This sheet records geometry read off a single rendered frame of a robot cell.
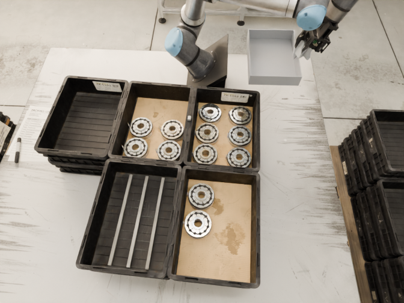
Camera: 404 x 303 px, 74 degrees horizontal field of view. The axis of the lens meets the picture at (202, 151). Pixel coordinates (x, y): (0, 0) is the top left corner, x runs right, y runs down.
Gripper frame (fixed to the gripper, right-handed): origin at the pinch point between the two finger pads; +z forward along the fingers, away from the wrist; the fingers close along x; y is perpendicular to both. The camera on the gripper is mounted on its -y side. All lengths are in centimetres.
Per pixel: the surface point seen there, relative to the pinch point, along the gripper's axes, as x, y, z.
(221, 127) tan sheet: -22.2, 19.4, 32.2
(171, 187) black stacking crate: -44, 48, 39
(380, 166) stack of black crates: 74, 26, 37
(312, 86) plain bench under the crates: 34.0, -16.1, 29.6
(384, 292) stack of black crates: 76, 88, 61
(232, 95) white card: -19.0, 6.6, 24.0
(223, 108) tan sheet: -20.6, 8.5, 31.8
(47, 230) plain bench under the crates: -91, 62, 66
